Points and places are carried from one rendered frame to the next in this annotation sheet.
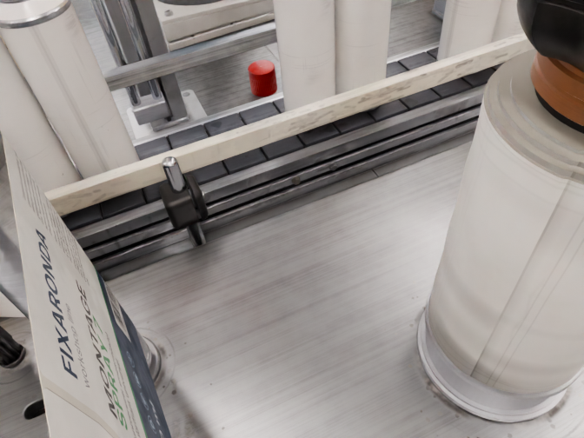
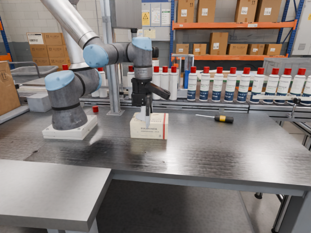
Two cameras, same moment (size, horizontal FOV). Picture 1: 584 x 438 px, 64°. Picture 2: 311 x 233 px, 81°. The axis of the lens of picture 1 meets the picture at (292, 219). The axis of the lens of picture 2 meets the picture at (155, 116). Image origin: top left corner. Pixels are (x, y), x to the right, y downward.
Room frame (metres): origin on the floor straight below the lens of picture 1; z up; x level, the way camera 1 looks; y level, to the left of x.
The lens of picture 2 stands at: (1.30, 0.80, 1.22)
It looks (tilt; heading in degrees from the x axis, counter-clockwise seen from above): 22 degrees down; 206
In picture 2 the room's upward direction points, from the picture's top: straight up
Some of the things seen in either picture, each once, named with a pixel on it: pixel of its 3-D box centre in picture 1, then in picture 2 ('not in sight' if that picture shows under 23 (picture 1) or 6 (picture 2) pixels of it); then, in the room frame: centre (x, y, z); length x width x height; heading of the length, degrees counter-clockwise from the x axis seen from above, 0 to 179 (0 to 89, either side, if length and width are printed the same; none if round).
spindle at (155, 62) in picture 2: not in sight; (154, 63); (-0.26, 0.02, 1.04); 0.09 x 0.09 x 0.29
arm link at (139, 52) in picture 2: not in sight; (141, 52); (0.63, 0.41, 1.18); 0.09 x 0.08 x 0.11; 92
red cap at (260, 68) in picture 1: (262, 77); (95, 108); (0.52, 0.01, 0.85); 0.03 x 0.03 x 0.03
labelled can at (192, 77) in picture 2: not in sight; (192, 83); (0.21, 0.51, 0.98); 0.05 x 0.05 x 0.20
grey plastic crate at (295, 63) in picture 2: not in sight; (293, 67); (-1.62, 1.33, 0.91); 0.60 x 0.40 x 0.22; 115
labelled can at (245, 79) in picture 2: not in sight; (244, 85); (0.11, 0.80, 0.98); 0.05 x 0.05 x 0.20
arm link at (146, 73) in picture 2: not in sight; (143, 72); (0.64, 0.42, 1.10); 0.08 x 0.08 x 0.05
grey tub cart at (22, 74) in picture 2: not in sight; (37, 88); (-0.57, -2.36, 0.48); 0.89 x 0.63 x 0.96; 40
